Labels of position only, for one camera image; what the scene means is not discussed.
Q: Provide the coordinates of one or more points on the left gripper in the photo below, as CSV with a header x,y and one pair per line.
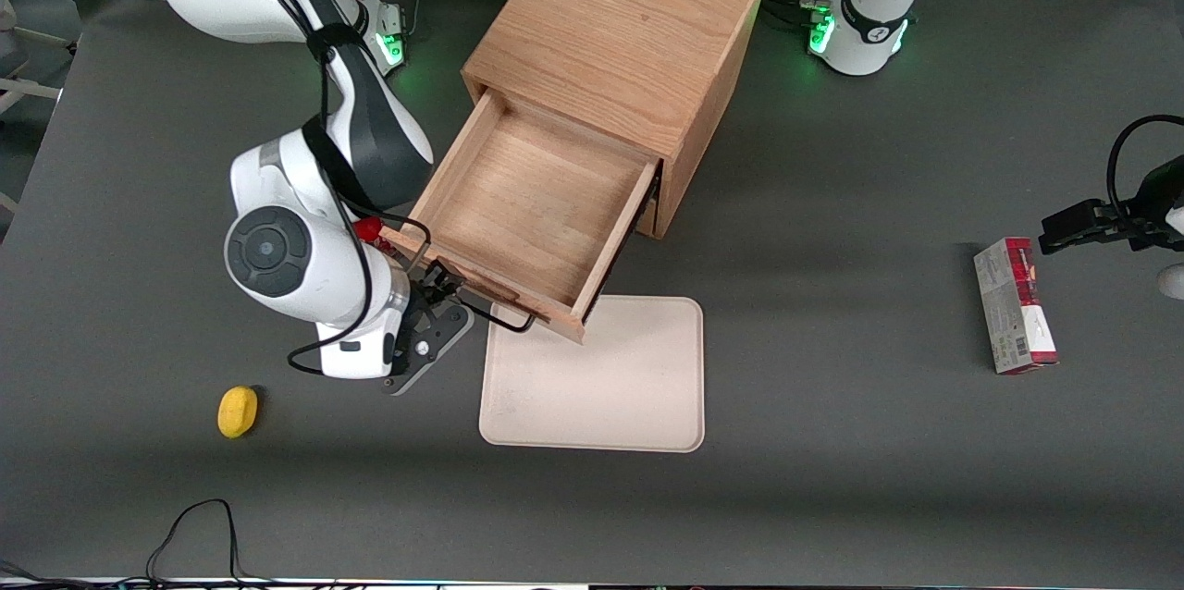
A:
x,y
1155,202

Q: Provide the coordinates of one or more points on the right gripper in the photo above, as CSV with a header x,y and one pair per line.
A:
x,y
431,282

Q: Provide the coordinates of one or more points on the wooden drawer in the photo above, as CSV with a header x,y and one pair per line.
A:
x,y
646,220
527,202

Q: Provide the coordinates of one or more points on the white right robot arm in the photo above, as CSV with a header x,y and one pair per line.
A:
x,y
319,285

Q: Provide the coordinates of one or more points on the wooden drawer cabinet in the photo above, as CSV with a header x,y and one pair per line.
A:
x,y
620,17

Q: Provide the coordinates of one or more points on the red cola bottle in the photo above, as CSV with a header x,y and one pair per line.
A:
x,y
368,229

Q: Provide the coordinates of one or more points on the red and grey carton box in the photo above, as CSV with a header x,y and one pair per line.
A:
x,y
1013,313

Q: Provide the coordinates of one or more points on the beige plastic tray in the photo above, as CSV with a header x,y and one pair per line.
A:
x,y
610,387

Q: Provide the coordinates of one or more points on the yellow lemon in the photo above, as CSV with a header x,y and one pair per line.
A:
x,y
237,411

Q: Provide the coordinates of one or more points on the white metal stand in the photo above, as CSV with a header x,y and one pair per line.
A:
x,y
23,87

